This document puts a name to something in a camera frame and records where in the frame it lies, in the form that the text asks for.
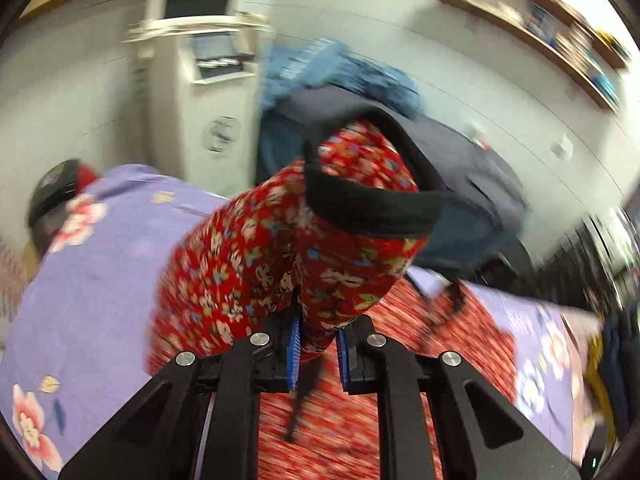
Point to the yellow cloth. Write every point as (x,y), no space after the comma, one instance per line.
(597,385)

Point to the purple floral bed sheet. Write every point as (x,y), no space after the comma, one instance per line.
(100,285)

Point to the pile of blue dark clothes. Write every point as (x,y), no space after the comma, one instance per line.
(310,70)

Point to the red floral padded jacket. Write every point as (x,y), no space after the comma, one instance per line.
(240,260)

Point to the dark grey blanket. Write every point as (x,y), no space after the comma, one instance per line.
(480,180)

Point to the white floor-standing machine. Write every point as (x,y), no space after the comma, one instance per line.
(200,125)

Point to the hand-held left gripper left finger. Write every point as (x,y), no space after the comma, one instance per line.
(295,355)

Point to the white wall socket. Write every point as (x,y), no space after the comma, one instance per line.
(561,147)

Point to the navy cloth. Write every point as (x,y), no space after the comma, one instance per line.
(622,350)

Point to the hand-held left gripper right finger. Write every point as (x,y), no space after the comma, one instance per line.
(344,360)

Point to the black and red cap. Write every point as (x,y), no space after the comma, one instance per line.
(50,190)

